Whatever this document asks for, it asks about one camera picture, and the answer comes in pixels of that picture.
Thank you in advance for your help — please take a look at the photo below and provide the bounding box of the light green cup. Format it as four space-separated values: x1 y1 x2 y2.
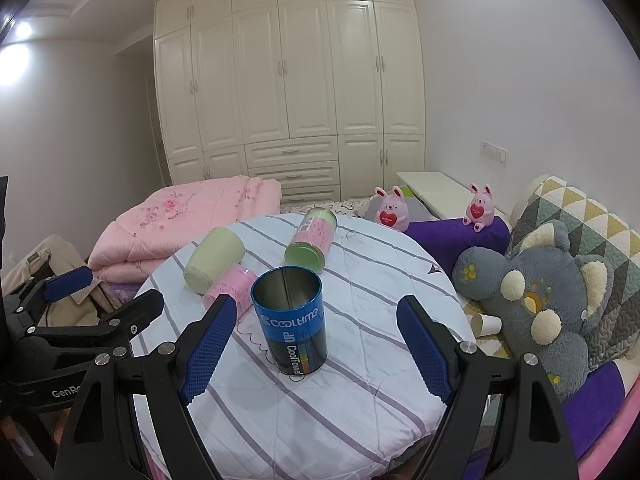
183 226 258 319

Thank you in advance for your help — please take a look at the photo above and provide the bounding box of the grey plush toy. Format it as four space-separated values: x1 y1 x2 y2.
451 220 616 404

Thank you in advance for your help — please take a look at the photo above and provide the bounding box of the khaki clothing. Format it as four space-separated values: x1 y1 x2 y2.
0 234 122 332

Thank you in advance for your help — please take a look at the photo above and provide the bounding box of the cream wardrobe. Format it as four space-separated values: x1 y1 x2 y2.
152 0 426 206

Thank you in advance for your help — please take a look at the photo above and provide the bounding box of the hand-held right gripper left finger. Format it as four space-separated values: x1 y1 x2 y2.
52 294 238 480

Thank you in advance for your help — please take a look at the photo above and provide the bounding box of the pink bunny figurine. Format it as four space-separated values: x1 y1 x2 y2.
462 183 496 232
374 185 412 233

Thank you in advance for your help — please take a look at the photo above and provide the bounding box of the purple cushion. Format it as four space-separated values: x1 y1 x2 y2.
404 215 511 274

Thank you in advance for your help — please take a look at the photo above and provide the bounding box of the white paper cup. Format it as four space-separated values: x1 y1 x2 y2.
470 312 503 337

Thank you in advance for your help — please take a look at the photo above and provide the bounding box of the white bench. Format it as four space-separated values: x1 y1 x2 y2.
396 171 484 221

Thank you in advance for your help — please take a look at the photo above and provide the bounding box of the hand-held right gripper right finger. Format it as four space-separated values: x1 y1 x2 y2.
396 294 581 480

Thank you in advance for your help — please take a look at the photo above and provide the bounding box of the blue tin cup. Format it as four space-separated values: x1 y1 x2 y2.
250 267 329 377

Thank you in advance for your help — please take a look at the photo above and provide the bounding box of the purple bed sheet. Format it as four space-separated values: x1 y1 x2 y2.
556 360 640 462

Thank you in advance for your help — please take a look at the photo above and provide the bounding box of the wall switch panel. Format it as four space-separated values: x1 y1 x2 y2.
480 141 510 165

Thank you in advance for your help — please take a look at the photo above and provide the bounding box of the triangle patterned quilted cushion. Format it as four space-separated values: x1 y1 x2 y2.
507 176 640 372

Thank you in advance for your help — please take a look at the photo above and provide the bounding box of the pink and green tin cup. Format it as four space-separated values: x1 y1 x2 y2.
284 206 339 274

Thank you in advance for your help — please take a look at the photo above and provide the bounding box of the pink floral quilt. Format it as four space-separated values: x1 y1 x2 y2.
87 176 283 284

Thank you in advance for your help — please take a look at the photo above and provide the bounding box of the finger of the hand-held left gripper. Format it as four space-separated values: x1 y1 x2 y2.
2 266 94 332
22 289 166 361

